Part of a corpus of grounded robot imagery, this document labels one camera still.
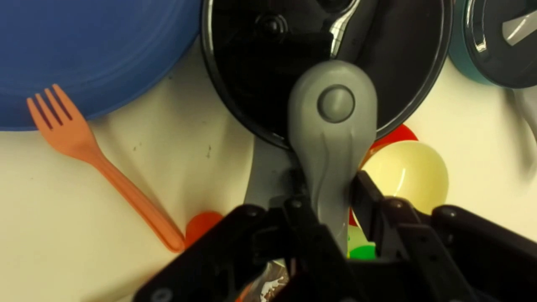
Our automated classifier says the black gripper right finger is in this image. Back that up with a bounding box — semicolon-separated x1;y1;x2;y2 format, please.
349;169;537;302

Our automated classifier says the black pot with grey handle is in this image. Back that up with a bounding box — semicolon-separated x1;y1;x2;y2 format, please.
462;0;537;90

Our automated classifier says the blue plate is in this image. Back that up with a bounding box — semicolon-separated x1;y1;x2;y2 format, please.
0;0;205;132

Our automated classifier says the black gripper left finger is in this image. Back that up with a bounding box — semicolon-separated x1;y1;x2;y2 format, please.
133;193;359;302

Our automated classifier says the black pan with grey handle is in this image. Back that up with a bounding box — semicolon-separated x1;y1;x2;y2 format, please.
200;0;457;248

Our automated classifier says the small red ketchup bottle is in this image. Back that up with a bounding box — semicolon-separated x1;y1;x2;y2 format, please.
183;210;227;248

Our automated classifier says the orange plastic fork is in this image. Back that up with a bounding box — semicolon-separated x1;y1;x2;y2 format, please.
25;82;188;253

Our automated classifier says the pale yellow bowl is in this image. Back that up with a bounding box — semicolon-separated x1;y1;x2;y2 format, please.
359;141;451;218

